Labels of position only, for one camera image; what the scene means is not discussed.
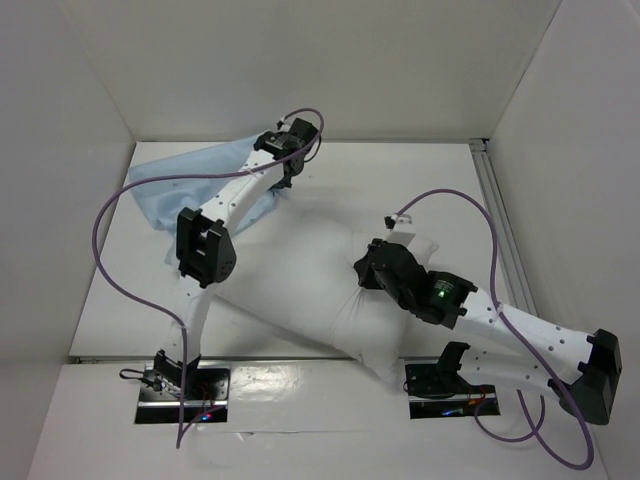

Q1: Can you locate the light blue pillowcase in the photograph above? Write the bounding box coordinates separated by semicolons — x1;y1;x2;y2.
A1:
128;135;257;271

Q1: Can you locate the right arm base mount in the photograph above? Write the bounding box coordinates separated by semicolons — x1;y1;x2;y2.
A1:
403;361;500;420

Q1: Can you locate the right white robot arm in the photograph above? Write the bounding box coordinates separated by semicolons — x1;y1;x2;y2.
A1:
354;239;622;426

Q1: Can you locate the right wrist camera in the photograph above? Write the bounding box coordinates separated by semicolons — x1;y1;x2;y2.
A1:
384;214;417;247

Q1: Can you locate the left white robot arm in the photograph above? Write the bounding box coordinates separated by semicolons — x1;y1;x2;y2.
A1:
153;118;320;399

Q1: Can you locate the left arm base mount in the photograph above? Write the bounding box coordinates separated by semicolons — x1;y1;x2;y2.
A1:
118;360;233;425

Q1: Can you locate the white pillow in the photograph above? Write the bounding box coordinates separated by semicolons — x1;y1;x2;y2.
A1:
167;219;444;386

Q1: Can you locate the aluminium frame rail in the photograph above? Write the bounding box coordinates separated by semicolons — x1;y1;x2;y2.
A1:
469;139;538;316

